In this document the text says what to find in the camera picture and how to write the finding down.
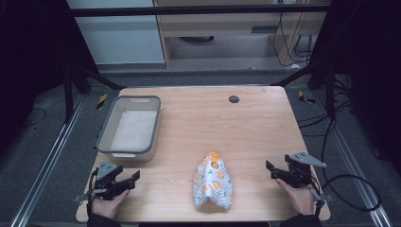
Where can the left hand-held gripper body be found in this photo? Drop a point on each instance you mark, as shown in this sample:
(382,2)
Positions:
(107,181)

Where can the person's right hand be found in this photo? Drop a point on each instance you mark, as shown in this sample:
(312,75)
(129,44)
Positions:
(298,198)

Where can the aluminium floor rail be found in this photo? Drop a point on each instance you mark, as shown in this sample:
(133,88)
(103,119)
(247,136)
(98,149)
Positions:
(47,160)
(353,157)

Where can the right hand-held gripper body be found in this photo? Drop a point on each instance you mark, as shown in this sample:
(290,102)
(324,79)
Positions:
(299,171)

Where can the grey plastic bin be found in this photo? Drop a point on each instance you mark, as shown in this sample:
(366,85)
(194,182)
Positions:
(132,129)

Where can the person's left hand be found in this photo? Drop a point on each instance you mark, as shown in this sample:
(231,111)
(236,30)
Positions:
(108,205)

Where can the yellow black tape strip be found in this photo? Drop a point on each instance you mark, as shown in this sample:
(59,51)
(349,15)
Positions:
(101,101)
(305,98)

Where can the black horizontal frame bar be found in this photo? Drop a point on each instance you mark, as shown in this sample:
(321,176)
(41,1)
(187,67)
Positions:
(189,11)

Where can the white cabinet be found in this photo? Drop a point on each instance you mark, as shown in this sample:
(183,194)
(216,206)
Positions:
(123,38)

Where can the grey round table grommet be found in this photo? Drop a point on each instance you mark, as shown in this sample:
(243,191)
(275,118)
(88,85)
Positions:
(234,99)

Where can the black metal stand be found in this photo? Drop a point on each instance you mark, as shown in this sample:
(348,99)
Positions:
(327,85)
(70,91)

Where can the white orange patterned snack bag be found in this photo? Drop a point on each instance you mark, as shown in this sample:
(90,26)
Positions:
(212,184)

